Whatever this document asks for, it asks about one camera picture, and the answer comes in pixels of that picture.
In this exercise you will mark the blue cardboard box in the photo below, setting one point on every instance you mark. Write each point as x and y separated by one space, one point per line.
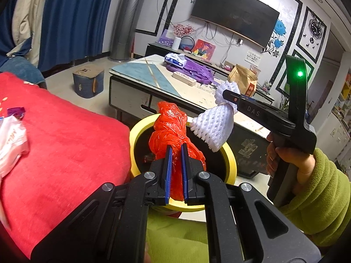
86 83

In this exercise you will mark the beige power strip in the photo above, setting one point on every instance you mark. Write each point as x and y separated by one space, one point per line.
185 78

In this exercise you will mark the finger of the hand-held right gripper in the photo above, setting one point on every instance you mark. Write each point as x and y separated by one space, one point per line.
231 97

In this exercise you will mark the round ornament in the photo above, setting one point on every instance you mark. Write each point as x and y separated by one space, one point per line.
187 43

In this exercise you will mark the blue curtain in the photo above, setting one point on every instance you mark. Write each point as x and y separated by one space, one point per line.
6 33
74 19

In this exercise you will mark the beige curtain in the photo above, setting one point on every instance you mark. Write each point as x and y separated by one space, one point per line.
30 13

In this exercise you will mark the black wall clock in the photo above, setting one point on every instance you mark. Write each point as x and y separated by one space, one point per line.
315 28

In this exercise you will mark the colourful picture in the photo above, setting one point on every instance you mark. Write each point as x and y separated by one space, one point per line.
203 49

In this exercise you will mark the blue white tissue pack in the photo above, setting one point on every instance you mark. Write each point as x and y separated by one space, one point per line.
174 60

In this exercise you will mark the person's right forearm green sleeve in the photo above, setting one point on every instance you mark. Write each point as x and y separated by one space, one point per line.
323 197

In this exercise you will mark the brown paper bag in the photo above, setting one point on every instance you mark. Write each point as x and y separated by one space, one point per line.
242 78

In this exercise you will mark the white wall note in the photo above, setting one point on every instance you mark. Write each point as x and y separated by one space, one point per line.
253 58

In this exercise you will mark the purple box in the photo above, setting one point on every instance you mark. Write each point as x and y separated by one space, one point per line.
165 38

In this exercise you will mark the red plastic bag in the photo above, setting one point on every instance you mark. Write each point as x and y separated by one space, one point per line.
164 131

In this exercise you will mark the coffee table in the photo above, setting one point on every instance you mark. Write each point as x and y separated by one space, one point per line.
137 71

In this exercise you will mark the shelf with goods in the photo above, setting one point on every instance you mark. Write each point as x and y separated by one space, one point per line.
341 120

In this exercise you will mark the person's green clothing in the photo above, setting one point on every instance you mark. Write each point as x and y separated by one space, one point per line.
175 238

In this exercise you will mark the white plastic wrapper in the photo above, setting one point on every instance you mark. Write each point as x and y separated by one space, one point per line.
11 142

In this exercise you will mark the silver cylindrical air conditioner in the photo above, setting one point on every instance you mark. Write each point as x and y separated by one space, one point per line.
126 19

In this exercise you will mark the person's right hand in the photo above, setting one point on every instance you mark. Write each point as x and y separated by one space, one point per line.
297 167

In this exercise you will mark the red floral blanket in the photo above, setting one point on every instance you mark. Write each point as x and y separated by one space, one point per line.
68 156

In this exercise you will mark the black wall television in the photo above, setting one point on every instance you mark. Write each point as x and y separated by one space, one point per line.
233 11

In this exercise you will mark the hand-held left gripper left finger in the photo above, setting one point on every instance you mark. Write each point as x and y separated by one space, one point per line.
168 175

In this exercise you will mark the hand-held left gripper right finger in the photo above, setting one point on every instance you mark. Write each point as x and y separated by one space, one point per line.
185 175

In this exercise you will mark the white cylinder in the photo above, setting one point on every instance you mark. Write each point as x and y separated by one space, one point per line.
176 43

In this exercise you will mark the white foam fruit net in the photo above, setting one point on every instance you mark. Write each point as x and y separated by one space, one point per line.
211 126

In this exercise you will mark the red blossom decoration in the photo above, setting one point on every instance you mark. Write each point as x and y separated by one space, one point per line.
182 29

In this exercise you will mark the blue sofa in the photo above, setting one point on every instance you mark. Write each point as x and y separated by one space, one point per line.
22 68

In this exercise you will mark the yellow round bin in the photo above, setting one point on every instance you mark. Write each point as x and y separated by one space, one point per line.
137 142

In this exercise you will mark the purple plastic bag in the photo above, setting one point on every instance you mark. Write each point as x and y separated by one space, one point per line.
198 70

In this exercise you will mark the purple foil wrapper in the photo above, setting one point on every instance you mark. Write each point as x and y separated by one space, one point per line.
15 112

